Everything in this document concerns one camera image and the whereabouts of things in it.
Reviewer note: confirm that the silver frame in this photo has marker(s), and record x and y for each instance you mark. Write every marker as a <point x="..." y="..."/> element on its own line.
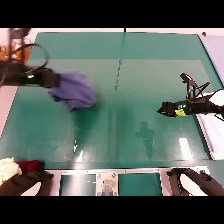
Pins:
<point x="106" y="177"/>

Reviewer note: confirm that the purple garment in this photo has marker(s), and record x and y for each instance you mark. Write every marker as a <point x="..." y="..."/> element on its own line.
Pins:
<point x="75" y="91"/>

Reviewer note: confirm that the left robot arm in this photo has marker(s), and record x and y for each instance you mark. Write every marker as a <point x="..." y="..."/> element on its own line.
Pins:
<point x="23" y="77"/>

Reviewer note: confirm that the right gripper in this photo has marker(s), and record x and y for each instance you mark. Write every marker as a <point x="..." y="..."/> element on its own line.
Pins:
<point x="176" y="108"/>

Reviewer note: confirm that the dark red garment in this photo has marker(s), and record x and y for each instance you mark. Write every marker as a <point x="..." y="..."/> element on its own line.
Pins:
<point x="30" y="164"/>

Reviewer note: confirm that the white garment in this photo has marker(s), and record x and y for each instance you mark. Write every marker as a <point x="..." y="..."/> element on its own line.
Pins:
<point x="7" y="168"/>

